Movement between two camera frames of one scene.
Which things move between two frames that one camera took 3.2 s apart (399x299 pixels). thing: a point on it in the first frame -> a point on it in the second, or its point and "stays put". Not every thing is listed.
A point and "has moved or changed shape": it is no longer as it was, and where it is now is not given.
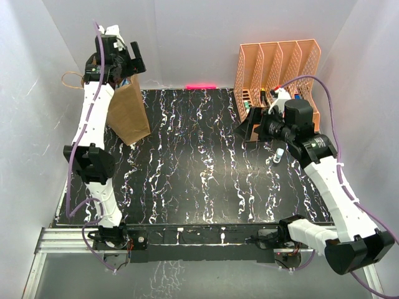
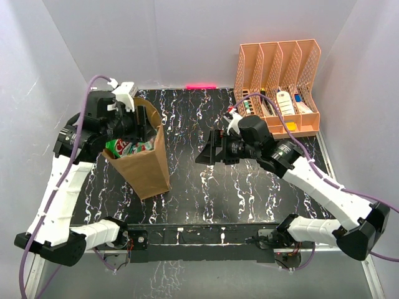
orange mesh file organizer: (262, 67) stays put
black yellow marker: (263, 96) stays put
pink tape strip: (201, 86) stays put
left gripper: (138, 66) -> (141, 128)
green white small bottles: (247, 106) stays put
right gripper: (245, 129) -> (218, 139)
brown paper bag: (127, 116) has moved or changed shape
